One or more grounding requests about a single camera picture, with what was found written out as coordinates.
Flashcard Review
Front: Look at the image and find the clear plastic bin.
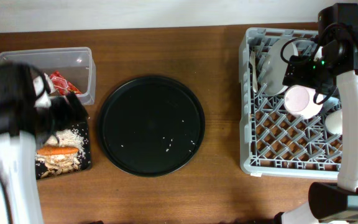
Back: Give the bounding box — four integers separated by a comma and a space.
0, 47, 96, 105

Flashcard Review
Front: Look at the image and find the white plastic fork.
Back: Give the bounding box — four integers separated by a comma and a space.
250, 51, 258, 93

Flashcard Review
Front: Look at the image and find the black rectangular tray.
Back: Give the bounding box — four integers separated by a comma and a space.
34, 119, 92, 180

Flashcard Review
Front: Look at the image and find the pink bowl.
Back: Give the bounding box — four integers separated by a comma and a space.
284, 85, 323, 119

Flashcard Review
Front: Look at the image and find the grey dishwasher rack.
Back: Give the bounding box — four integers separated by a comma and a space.
239, 27, 342, 181

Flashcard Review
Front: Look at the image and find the grey dinner plate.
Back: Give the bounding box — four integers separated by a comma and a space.
259, 39, 289, 96

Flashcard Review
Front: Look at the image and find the round black serving tray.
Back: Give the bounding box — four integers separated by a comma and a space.
96, 75, 205, 177

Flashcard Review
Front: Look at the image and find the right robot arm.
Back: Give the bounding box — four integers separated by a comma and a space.
273, 3, 358, 223

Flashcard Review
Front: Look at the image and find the red snack wrapper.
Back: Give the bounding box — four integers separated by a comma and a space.
49, 71, 82, 95

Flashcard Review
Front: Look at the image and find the white cup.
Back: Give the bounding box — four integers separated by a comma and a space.
325, 110, 343, 135

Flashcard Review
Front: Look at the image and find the orange carrot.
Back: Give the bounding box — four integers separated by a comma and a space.
37, 146, 78, 156

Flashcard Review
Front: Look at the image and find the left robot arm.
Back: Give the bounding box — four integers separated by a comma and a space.
0, 63, 88, 223

